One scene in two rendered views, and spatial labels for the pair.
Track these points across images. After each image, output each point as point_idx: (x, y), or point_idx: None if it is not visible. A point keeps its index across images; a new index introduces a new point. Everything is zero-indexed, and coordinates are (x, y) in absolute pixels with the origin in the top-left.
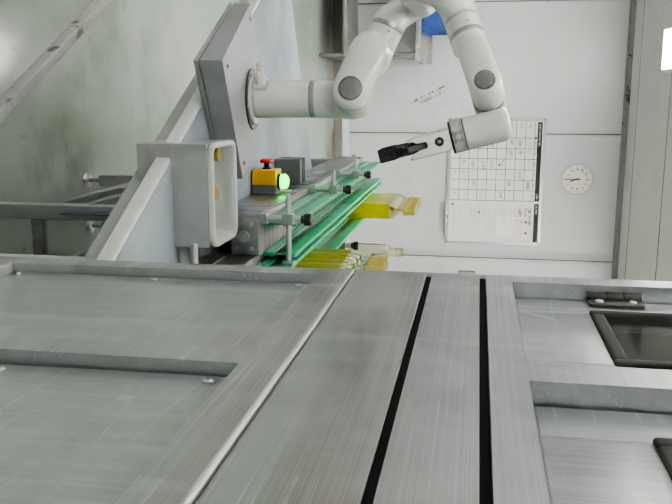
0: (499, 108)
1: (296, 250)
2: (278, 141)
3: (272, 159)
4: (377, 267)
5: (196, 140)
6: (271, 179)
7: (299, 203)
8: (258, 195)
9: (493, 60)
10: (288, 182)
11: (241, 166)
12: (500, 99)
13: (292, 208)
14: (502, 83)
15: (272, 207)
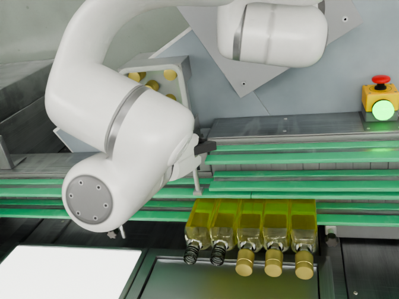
0: (88, 158)
1: (222, 186)
2: None
3: (382, 79)
4: (239, 260)
5: (172, 57)
6: (364, 103)
7: (352, 144)
8: (353, 115)
9: (59, 45)
10: (382, 114)
11: (234, 86)
12: (85, 140)
13: (307, 146)
14: (58, 107)
15: (261, 136)
